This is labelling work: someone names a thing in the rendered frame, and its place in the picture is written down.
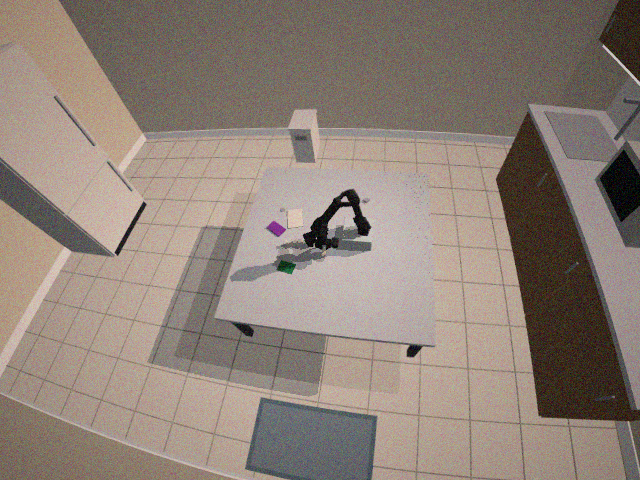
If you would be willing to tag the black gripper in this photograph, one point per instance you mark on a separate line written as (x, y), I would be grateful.
(327, 242)

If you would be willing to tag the green flat rectangular block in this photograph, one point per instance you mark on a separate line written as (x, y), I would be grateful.
(286, 267)

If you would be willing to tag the purple flat bar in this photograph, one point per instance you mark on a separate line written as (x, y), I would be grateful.
(276, 228)

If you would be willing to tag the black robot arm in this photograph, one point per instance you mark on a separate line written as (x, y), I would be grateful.
(319, 227)

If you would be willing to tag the beige flat slab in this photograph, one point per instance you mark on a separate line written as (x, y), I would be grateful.
(295, 218)

